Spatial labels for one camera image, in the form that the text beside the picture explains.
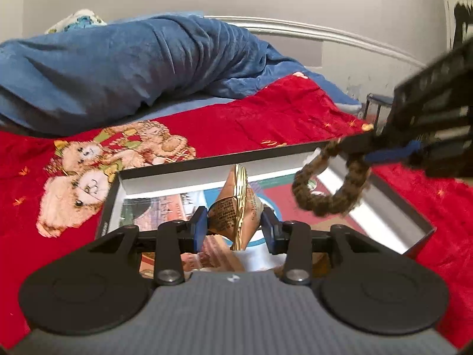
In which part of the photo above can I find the light blue bedsheet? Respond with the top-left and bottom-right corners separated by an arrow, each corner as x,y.
138,92 -> 239,123

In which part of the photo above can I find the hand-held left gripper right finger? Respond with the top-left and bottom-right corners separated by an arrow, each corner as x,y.
260,207 -> 378,285

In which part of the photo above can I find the gold snack packet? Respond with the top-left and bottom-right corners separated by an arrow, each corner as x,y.
207,163 -> 265,252

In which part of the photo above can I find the black shallow cardboard box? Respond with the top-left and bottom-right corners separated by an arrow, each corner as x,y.
95,141 -> 437,278

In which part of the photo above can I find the dark metal stool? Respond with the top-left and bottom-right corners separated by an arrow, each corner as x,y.
364,93 -> 396,131

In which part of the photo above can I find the white and black wall poster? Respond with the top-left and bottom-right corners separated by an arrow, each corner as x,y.
441,0 -> 473,51

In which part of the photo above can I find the white and blue pillow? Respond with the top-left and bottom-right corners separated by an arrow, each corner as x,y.
44,8 -> 108,35

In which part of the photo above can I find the brown knitted scrunchie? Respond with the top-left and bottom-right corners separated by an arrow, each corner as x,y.
291,138 -> 372,218

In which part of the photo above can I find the white bed headboard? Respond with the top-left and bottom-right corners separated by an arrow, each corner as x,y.
203,15 -> 429,70

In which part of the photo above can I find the blue duvet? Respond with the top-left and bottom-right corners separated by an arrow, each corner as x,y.
0,13 -> 363,137

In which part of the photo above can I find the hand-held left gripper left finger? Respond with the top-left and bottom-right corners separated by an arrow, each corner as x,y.
90,206 -> 208,285

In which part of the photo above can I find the red and white book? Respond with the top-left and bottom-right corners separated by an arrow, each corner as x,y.
120,177 -> 366,278

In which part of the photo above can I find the red teddy bear blanket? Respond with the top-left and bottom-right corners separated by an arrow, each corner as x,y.
0,72 -> 473,348

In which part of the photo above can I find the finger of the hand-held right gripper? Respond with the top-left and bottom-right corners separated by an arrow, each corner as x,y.
362,141 -> 426,165
338,131 -> 393,156

